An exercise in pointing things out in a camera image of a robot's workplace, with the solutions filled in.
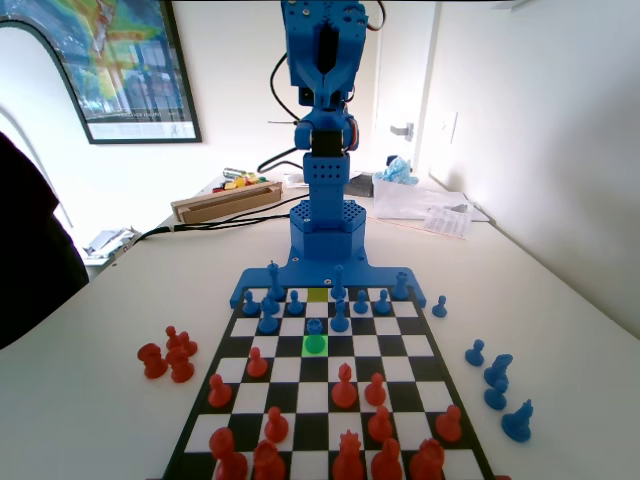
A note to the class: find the blue chess queen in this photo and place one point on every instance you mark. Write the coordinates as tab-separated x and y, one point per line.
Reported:
339	285

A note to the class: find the clear plastic bag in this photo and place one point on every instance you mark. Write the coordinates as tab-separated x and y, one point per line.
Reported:
410	200

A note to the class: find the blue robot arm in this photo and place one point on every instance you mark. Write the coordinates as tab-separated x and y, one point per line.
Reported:
327	225

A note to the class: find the green toy block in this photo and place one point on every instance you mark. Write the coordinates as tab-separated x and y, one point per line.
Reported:
260	178

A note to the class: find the red chess knight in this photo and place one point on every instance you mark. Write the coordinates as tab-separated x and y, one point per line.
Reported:
427	465
269	465

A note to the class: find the white door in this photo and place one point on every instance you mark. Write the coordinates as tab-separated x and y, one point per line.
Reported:
400	75

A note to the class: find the blue camera housing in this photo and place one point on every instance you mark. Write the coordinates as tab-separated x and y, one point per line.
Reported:
306	100

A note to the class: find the white wall switch plate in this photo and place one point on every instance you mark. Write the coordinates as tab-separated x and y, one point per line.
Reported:
447	126

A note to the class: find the blue base plate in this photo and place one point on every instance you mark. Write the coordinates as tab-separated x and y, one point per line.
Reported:
380	275

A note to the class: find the framed map poster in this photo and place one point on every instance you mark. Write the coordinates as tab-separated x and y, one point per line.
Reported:
125	60

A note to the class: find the grey pad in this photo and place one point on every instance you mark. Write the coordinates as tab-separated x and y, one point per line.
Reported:
360	186

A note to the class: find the blue chess bishop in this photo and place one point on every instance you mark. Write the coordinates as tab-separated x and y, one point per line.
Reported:
340	322
268	326

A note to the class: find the red chess queen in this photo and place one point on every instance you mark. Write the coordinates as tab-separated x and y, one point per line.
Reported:
347	462

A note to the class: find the blue chess king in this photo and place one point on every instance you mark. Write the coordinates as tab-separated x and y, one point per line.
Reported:
274	287

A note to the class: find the crumpled grey packaging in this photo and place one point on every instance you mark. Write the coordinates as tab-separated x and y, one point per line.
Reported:
110	240

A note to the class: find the blue white plush toy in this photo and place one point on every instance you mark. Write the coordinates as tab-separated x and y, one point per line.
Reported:
397	170

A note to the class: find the yellow toy block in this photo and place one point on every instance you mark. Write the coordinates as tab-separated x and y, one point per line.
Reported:
235	184

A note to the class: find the long cardboard box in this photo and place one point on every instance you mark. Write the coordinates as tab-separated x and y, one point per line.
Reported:
225	207

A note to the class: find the silver can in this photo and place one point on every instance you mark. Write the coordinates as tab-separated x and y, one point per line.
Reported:
232	173

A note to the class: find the black white chessboard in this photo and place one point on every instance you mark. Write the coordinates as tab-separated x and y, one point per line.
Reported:
400	345

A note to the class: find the dark chair back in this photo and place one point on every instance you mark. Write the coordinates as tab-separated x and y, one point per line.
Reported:
35	240

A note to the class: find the printed paper sheet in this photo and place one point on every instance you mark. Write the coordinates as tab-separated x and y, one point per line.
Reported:
447	222

